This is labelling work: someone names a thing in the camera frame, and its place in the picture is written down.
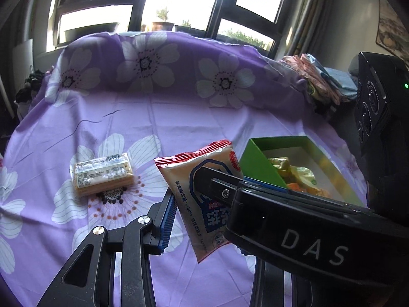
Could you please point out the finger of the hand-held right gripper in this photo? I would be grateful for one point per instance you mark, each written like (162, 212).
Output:
(211, 184)
(265, 185)

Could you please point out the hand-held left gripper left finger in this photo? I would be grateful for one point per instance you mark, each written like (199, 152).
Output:
(167, 224)

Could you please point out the gold snack packet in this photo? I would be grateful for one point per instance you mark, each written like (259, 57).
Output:
(281, 163)

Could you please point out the pale yellow-green snack packet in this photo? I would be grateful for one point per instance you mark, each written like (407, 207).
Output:
(300, 176)

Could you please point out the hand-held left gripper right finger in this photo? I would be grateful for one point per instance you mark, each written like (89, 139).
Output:
(271, 284)

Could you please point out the pile of folded clothes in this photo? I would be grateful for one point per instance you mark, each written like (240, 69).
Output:
(319, 80)

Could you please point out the purple floral bed sheet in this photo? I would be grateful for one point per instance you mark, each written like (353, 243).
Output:
(191, 108)

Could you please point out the white red-edged snack packet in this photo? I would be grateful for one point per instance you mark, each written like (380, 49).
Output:
(182, 179)

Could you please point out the dark clothes heap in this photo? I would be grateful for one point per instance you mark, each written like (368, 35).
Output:
(32, 83)

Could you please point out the white board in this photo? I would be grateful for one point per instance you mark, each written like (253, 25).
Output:
(24, 54)

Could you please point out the wall hanging picture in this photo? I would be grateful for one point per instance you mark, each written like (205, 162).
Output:
(391, 25)

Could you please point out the clear wrapped cracker packet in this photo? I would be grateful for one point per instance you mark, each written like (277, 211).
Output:
(99, 172)

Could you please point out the long planter box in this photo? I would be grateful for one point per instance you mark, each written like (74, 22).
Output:
(92, 32)

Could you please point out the window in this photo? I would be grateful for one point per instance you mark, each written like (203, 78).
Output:
(179, 0)

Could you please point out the green cardboard box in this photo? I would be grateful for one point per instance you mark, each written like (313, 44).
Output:
(258, 166)

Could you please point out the potted plant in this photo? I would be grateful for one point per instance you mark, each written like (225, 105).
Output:
(163, 19)

